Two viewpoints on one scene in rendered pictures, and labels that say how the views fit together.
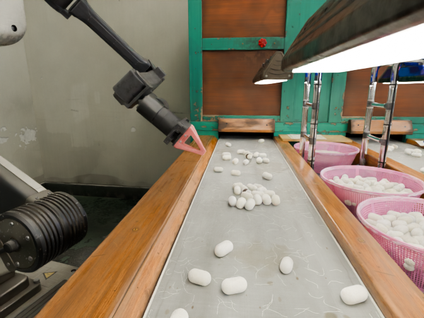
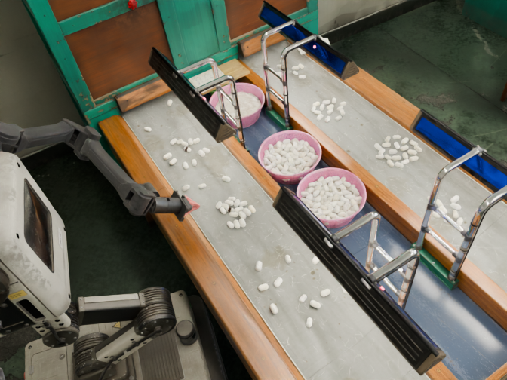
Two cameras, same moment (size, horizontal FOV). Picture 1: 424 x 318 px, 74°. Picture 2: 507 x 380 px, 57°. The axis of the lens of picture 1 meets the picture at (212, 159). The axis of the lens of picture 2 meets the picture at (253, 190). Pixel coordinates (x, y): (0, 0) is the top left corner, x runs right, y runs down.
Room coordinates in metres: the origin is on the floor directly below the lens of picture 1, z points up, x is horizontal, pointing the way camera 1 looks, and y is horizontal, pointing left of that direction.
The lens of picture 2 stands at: (-0.33, 0.40, 2.18)
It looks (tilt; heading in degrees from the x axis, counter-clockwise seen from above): 49 degrees down; 330
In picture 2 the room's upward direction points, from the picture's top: 9 degrees counter-clockwise
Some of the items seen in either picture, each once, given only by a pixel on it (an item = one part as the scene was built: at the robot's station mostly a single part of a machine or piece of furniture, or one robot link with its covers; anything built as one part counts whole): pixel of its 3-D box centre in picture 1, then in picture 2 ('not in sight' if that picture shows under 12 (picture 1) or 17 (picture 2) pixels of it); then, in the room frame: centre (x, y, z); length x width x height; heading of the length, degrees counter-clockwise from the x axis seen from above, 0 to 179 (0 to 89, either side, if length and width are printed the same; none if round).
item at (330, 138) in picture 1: (313, 137); (214, 78); (1.43, -0.52, 0.77); 0.33 x 0.15 x 0.01; 84
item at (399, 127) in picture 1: (379, 126); (265, 38); (1.45, -0.86, 0.83); 0.30 x 0.06 x 0.07; 84
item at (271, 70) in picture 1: (267, 71); (186, 89); (1.07, -0.20, 1.08); 0.62 x 0.08 x 0.07; 174
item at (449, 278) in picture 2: not in sight; (463, 219); (0.06, -0.58, 0.90); 0.20 x 0.19 x 0.45; 174
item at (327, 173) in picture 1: (367, 192); (290, 159); (0.78, -0.45, 0.72); 0.27 x 0.27 x 0.10
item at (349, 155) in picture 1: (324, 157); (238, 107); (1.21, -0.50, 0.72); 0.27 x 0.27 x 0.10
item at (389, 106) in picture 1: (400, 122); (290, 78); (1.02, -0.68, 0.90); 0.20 x 0.19 x 0.45; 174
